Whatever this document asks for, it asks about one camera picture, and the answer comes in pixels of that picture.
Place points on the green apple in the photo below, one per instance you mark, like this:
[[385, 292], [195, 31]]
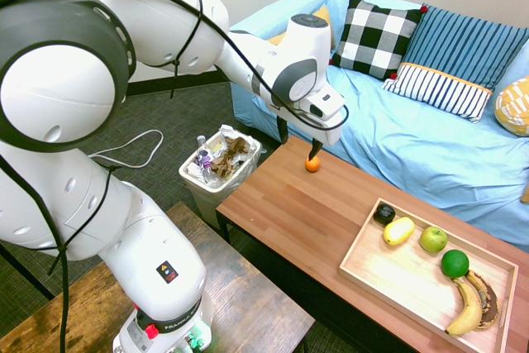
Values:
[[433, 239]]

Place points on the small brown object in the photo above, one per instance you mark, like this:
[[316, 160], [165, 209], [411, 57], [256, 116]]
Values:
[[525, 194]]

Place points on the light blue sofa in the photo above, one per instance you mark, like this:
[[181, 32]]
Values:
[[413, 150]]

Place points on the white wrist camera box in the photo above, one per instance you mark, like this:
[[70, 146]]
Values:
[[326, 101]]

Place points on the yellow lemon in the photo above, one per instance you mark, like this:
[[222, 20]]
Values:
[[398, 230]]

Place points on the yellow white patterned pillow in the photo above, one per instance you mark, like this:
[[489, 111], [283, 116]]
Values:
[[514, 107]]

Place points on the white trash bin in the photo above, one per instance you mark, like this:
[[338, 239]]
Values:
[[206, 200]]

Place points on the dark green lime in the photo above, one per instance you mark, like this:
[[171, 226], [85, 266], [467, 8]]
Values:
[[455, 263]]

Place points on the black white checkered pillow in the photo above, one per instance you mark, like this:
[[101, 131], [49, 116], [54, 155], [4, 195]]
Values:
[[372, 34]]

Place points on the crumpled brown paper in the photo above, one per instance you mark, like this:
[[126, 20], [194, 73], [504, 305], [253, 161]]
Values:
[[231, 156]]

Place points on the yellow banana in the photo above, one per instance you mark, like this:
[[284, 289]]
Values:
[[470, 307]]

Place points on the black avocado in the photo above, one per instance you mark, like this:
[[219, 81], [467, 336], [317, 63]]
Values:
[[384, 214]]

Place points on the reddish wooden coffee table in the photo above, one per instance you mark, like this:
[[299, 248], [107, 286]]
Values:
[[297, 212]]

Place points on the navy white striped pillow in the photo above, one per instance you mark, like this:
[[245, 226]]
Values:
[[438, 90]]

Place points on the orange tangerine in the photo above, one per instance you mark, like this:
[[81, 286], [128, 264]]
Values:
[[313, 165]]

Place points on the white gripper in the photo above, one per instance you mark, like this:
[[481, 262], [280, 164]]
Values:
[[326, 130]]

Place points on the blue striped pillow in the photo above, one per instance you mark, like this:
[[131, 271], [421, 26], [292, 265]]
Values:
[[463, 47]]

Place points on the light wooden tray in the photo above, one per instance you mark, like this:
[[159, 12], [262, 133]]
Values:
[[396, 274]]

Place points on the plain yellow pillow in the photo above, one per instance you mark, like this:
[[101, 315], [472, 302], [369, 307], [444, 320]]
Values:
[[324, 16]]

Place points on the clear plastic bottle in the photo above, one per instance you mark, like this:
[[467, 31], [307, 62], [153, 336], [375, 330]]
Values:
[[203, 158]]

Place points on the dark rustic wooden table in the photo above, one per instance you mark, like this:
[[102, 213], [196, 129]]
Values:
[[248, 307]]

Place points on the brown overripe banana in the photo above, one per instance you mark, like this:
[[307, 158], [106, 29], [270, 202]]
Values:
[[489, 299]]

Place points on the black tripod stand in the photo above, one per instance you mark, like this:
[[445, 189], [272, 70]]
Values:
[[25, 272]]

